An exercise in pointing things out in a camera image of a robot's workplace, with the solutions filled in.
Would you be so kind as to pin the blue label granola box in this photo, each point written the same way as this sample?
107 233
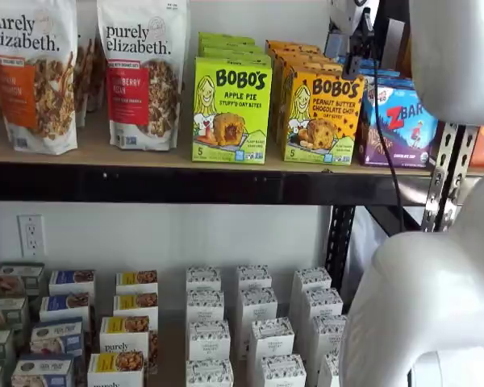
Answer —
42 371
70 280
56 336
64 306

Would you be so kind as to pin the granola bag with red label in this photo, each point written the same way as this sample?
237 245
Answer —
145 80

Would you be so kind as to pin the translucent plastic sheet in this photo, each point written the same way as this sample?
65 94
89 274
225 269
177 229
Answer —
361 250

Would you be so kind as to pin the green Bobo's apple pie box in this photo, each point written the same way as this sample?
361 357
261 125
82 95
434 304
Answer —
232 113
230 47
226 38
234 54

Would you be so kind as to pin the granola bag with orange label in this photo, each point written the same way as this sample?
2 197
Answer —
32 80

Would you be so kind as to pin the wooden shelf board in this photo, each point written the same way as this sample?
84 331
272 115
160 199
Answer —
145 156

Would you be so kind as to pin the black metal shelf beam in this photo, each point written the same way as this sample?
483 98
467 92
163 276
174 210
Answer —
185 183

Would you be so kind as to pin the black diagonal shelf brace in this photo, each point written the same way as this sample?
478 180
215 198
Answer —
387 219

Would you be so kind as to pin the orange Bobo's oat bites box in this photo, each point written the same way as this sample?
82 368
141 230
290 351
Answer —
298 55
292 45
322 121
306 64

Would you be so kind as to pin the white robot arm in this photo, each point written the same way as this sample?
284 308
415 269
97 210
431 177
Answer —
427 302

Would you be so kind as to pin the purple blue Zbar box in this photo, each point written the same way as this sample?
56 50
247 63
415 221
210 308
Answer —
391 76
403 137

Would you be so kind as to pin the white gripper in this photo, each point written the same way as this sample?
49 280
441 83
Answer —
343 12

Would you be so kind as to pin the white patterned box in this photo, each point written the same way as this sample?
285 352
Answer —
258 306
270 340
328 332
208 342
205 306
312 280
209 375
282 373
254 276
328 369
322 304
203 278

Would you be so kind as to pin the white wall outlet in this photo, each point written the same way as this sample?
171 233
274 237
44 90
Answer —
31 235

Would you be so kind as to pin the yellow label granola box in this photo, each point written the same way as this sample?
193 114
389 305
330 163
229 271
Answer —
115 369
123 334
135 304
137 280

